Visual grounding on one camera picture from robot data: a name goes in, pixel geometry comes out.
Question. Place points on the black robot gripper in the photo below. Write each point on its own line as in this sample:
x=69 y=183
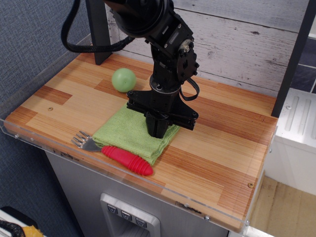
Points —
x=163 y=110

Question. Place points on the green cloth napkin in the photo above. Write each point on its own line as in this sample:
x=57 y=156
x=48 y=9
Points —
x=127 y=130

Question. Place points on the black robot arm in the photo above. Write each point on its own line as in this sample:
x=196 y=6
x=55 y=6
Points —
x=172 y=48

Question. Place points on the light green ball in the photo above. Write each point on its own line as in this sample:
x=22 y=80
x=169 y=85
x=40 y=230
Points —
x=123 y=80

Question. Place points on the grey cabinet with dispenser panel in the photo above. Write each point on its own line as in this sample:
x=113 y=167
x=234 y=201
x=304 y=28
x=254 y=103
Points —
x=106 y=203

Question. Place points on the white ribbed appliance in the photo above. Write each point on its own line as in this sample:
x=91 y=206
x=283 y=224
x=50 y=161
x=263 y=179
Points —
x=291 y=159

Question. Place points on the yellow and black object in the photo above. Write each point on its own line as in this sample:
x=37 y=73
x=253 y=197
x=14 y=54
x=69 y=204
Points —
x=14 y=223

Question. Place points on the red handled metal fork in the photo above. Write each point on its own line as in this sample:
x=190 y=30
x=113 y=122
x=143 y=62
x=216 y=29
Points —
x=127 y=159

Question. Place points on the left dark metal post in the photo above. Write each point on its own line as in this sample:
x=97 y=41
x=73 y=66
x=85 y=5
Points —
x=98 y=22

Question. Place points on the dark metal post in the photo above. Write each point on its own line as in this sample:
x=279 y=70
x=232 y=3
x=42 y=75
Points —
x=98 y=22
x=295 y=57

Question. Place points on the right dark metal post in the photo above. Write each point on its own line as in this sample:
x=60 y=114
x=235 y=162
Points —
x=295 y=57

